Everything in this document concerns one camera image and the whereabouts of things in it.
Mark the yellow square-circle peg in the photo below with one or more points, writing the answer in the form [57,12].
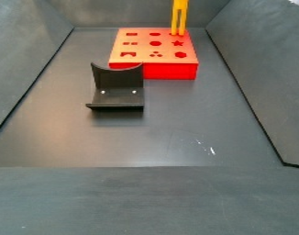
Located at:
[179,17]

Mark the black curved holder stand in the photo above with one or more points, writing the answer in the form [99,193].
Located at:
[119,88]

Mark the red shape-sorting block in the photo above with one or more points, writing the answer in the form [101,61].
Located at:
[167,55]

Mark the grey enclosure bin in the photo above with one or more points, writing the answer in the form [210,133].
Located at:
[203,163]

